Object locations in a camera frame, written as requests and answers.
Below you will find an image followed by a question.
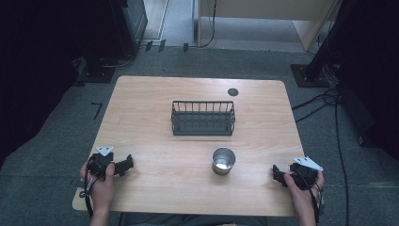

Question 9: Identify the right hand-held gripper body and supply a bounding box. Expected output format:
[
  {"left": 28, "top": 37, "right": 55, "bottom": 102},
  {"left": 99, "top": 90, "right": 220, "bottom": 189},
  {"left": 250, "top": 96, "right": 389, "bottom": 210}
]
[{"left": 289, "top": 155, "right": 324, "bottom": 191}]

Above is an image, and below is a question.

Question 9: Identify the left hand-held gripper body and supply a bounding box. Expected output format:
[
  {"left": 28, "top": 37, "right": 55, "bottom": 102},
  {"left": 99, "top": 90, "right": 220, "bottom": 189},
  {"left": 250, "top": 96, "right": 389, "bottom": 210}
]
[{"left": 87, "top": 145, "right": 117, "bottom": 182}]

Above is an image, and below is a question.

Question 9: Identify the silver metal cup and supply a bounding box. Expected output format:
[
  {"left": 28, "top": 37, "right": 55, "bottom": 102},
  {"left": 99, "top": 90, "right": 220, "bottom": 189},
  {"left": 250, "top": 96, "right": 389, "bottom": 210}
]
[{"left": 211, "top": 147, "right": 237, "bottom": 176}]

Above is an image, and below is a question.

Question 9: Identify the black wire basket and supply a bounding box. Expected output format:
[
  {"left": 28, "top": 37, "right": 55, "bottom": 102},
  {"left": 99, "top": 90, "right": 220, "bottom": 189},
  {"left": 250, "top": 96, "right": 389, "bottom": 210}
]
[{"left": 170, "top": 100, "right": 237, "bottom": 137}]

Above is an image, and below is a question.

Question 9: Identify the person's right hand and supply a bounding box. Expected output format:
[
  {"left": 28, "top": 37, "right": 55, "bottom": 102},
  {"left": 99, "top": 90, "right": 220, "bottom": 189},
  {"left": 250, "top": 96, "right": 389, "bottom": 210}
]
[{"left": 283, "top": 170, "right": 326, "bottom": 220}]

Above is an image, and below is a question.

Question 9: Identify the person's left hand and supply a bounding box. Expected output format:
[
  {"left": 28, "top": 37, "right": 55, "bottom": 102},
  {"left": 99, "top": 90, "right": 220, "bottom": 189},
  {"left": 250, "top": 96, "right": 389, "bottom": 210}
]
[{"left": 79, "top": 161, "right": 117, "bottom": 215}]

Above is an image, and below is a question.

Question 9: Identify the person's lap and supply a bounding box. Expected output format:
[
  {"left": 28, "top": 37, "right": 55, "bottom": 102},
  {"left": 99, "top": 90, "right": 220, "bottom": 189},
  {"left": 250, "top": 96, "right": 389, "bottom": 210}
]
[{"left": 121, "top": 212, "right": 269, "bottom": 226}]

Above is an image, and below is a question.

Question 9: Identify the black slanted stand pole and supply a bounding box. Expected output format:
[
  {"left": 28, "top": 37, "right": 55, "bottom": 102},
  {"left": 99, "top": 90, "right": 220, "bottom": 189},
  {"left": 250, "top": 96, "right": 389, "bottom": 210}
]
[{"left": 304, "top": 0, "right": 356, "bottom": 81}]

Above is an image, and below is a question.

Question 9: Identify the black equipment cabinet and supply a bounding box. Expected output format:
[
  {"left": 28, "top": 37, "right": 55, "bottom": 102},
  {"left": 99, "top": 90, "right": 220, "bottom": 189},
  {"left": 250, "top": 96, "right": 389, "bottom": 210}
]
[{"left": 74, "top": 0, "right": 149, "bottom": 85}]

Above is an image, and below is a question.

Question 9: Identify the light wooden cabinet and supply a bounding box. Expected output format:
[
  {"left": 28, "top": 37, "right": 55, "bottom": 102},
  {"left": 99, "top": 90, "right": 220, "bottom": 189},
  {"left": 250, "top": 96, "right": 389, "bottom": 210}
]
[{"left": 197, "top": 0, "right": 343, "bottom": 53}]

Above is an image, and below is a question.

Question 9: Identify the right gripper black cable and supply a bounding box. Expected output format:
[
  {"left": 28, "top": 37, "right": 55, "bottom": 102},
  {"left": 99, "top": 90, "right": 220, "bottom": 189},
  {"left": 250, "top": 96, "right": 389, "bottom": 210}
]
[{"left": 294, "top": 169, "right": 326, "bottom": 226}]

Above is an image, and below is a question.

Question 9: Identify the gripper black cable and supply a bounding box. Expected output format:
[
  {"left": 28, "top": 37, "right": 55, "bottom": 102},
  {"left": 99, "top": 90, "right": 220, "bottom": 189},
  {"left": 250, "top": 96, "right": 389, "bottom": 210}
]
[
  {"left": 79, "top": 155, "right": 96, "bottom": 218},
  {"left": 294, "top": 169, "right": 326, "bottom": 226}
]

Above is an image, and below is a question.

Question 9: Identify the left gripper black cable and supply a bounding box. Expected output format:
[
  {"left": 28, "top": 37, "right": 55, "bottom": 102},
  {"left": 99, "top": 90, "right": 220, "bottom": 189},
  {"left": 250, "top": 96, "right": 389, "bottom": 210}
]
[{"left": 79, "top": 155, "right": 96, "bottom": 218}]

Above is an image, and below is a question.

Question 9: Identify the black floor cable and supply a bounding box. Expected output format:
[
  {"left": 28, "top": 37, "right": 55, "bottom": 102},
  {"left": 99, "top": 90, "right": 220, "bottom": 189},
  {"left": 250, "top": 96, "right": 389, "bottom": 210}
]
[
  {"left": 291, "top": 88, "right": 341, "bottom": 124},
  {"left": 332, "top": 97, "right": 351, "bottom": 226}
]

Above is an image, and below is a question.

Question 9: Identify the black stand base plate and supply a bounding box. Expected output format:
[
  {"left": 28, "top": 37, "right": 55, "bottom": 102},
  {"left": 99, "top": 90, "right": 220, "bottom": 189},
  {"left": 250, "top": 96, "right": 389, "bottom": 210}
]
[{"left": 289, "top": 63, "right": 332, "bottom": 89}]

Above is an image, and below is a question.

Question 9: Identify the black hanging cable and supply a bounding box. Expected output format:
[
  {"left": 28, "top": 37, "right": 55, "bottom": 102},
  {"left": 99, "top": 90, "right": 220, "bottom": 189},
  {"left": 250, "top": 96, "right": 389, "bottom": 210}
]
[{"left": 197, "top": 0, "right": 218, "bottom": 49}]

